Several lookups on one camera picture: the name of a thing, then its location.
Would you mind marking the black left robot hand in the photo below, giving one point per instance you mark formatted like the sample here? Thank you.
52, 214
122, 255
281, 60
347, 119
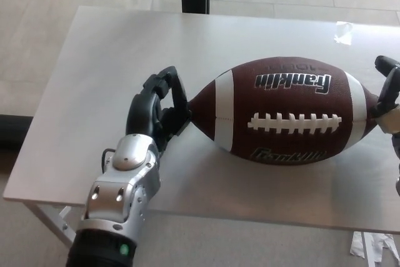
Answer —
140, 110

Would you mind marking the clear tape piece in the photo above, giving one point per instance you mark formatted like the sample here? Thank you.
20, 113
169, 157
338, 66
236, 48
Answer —
343, 34

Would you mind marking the brown Franklin american football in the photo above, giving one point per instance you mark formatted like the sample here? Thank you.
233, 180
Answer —
281, 104

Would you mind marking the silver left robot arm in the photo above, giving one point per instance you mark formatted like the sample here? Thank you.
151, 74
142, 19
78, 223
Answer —
118, 192

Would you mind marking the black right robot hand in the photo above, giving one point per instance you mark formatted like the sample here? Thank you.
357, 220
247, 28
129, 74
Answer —
389, 92

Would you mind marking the crumpled white paper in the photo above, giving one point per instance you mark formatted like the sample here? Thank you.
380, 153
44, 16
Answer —
378, 248

